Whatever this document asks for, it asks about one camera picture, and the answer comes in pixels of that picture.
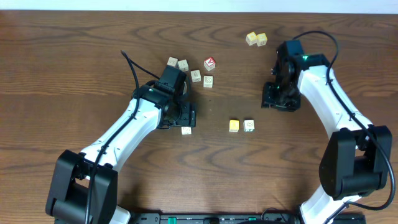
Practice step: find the yellow M airplane block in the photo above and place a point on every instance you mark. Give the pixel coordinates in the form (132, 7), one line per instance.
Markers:
(261, 39)

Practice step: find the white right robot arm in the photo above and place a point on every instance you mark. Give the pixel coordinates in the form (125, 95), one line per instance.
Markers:
(356, 160)

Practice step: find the cream block letter print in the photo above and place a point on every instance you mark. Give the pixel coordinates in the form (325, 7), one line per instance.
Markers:
(183, 65)

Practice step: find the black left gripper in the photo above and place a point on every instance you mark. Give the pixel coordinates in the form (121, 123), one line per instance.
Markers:
(191, 119)

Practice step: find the red A block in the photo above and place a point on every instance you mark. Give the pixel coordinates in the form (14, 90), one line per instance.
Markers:
(209, 63)

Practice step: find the cream block animal print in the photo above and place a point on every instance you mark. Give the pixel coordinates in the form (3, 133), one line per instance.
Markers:
(195, 76)

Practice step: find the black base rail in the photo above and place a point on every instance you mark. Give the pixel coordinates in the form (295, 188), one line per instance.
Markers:
(156, 218)

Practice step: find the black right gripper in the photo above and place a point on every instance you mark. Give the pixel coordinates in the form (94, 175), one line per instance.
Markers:
(268, 98)

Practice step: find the green Z cat block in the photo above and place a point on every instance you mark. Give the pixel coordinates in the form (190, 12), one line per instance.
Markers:
(186, 130)

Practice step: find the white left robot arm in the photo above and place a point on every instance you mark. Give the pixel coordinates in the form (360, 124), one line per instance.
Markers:
(84, 185)

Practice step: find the cream block red side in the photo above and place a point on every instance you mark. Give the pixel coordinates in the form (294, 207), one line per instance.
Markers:
(173, 62)

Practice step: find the cream block with brown print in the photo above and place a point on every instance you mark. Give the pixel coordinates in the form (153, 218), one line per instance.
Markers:
(207, 81)

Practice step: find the yellow K block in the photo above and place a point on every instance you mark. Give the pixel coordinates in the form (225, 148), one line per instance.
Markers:
(233, 125)

